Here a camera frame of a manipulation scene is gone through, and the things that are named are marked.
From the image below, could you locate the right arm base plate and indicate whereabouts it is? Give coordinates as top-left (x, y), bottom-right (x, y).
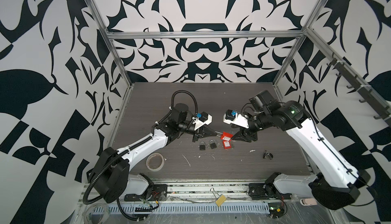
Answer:
top-left (248, 183), bottom-right (291, 200)

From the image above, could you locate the pink white small object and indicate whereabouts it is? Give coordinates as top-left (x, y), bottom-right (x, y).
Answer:
top-left (299, 198), bottom-right (318, 206)

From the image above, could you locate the white slotted cable duct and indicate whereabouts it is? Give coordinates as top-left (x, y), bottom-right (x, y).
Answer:
top-left (109, 202), bottom-right (269, 214)

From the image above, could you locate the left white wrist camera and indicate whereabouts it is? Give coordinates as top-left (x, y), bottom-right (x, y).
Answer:
top-left (192, 112), bottom-right (212, 130)

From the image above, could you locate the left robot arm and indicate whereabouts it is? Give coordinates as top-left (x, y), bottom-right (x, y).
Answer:
top-left (82, 103), bottom-right (217, 205)

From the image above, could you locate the black key bunch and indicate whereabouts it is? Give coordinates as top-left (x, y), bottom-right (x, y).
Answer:
top-left (263, 150), bottom-right (273, 160)

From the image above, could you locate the small black padlock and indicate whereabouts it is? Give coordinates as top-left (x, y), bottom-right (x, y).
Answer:
top-left (199, 141), bottom-right (206, 151)
top-left (209, 140), bottom-right (217, 149)

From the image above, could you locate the small electronics board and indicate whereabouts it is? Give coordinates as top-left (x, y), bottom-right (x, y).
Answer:
top-left (268, 202), bottom-right (288, 220)

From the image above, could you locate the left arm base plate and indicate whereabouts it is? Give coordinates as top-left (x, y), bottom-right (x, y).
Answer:
top-left (124, 184), bottom-right (168, 202)

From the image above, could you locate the red padlock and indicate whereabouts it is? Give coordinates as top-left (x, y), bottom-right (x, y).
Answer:
top-left (220, 132), bottom-right (233, 141)
top-left (223, 140), bottom-right (232, 149)

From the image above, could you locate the black coat hook rail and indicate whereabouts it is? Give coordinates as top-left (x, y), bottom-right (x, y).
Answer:
top-left (327, 52), bottom-right (391, 127)

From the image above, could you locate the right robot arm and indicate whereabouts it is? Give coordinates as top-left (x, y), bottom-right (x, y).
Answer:
top-left (224, 90), bottom-right (371, 210)

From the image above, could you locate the small black padlock front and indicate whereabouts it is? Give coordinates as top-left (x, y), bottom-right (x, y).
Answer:
top-left (209, 140), bottom-right (217, 149)

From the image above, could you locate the small black padlock back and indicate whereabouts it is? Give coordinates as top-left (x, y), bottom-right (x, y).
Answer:
top-left (199, 141), bottom-right (206, 151)

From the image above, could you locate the black corrugated cable conduit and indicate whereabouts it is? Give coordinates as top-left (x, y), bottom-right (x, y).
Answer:
top-left (82, 90), bottom-right (199, 205)

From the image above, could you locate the red padlock front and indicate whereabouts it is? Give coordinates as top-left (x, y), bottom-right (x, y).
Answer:
top-left (223, 140), bottom-right (232, 149)

